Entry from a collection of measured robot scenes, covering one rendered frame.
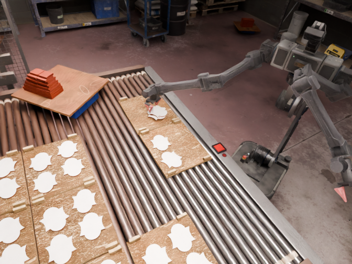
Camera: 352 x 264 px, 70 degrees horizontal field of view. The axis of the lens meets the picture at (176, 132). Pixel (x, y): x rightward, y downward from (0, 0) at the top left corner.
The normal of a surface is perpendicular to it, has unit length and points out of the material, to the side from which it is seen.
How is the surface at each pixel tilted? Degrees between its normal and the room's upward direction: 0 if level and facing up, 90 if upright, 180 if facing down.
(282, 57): 90
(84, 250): 0
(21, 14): 90
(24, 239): 0
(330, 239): 0
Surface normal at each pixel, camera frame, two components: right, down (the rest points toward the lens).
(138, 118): 0.08, -0.72
